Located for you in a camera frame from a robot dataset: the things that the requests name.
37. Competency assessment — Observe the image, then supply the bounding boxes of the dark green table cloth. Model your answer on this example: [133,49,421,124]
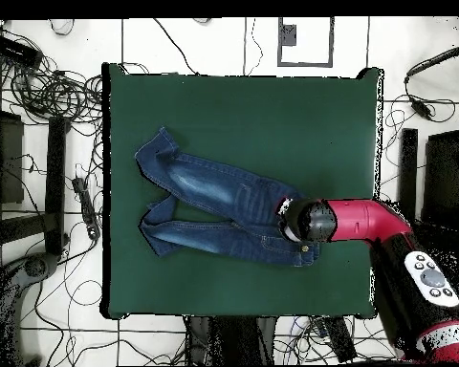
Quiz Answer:
[101,62,383,319]

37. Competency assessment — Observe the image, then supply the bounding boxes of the long black cable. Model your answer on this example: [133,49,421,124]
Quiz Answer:
[152,17,200,76]

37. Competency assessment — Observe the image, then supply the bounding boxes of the black cable with plug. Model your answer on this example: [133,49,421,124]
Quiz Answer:
[404,43,459,124]

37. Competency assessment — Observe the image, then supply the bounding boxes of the grey floor outlet plate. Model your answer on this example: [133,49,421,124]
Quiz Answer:
[280,23,298,47]

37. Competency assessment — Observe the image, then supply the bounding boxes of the black flat bar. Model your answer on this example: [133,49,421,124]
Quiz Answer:
[323,315,358,363]

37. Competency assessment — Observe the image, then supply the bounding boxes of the black cable tangle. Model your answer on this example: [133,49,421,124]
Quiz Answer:
[0,22,104,127]

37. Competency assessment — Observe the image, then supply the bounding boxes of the black adapter box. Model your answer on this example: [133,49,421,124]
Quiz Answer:
[0,33,44,71]

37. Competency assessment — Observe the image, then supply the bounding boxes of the black stand bar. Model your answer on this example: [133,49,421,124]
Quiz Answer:
[399,128,419,224]
[44,116,71,256]

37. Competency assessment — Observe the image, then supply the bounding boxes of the grey stand foot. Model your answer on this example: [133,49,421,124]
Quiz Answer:
[0,251,60,307]

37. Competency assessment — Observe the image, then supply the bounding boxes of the black power strip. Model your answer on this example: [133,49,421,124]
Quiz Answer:
[71,176,101,241]

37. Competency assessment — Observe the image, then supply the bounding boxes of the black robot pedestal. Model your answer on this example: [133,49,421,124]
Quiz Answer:
[183,315,278,366]

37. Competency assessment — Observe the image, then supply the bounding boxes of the grey floor hatch frame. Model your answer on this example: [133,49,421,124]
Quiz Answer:
[277,16,335,69]

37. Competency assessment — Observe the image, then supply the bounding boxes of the blue denim jeans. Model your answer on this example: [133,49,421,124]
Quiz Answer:
[134,126,321,268]

